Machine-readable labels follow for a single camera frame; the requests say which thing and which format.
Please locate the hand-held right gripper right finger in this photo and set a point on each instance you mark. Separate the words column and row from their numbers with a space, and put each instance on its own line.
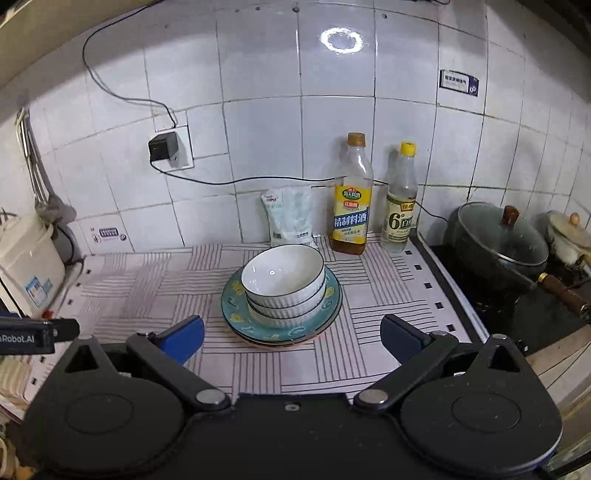
column 401, row 337

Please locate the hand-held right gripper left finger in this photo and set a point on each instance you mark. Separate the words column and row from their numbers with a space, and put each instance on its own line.
column 184, row 339

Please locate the blue plate with egg print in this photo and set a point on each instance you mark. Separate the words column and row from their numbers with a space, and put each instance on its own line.
column 233, row 300

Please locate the plain white plate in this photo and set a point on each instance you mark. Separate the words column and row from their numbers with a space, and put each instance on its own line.
column 330, row 328

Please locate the white ribbed bowl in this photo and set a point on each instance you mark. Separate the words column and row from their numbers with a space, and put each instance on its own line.
column 288, row 302
column 281, row 272
column 288, row 323

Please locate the striped counter mat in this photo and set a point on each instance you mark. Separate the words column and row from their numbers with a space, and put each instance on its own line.
column 161, row 286

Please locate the white rice cooker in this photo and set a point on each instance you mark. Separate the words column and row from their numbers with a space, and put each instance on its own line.
column 27, row 263

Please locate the black cooktop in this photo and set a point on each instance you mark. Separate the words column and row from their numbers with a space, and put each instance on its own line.
column 498, row 300

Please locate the yellow-capped vinegar bottle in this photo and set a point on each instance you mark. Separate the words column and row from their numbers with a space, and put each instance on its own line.
column 400, row 207

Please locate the black pot with glass lid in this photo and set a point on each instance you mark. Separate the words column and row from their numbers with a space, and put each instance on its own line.
column 501, row 244

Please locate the brown-capped cooking wine bottle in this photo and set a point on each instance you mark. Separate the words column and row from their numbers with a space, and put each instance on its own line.
column 352, row 207

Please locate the hanging kitchen utensils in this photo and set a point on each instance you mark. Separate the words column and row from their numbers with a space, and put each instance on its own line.
column 41, row 184

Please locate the white salt bag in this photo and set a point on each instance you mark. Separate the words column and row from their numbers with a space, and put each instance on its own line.
column 291, row 217

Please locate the small cream enamel pot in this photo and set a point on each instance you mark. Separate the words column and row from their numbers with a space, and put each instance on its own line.
column 565, row 240

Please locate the black power adapter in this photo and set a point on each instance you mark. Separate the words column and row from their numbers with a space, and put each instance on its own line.
column 164, row 146

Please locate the white wall socket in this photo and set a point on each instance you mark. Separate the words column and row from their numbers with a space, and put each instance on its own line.
column 184, row 147

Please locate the blue and white wall sticker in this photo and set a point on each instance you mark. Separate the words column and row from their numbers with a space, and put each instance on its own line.
column 458, row 83

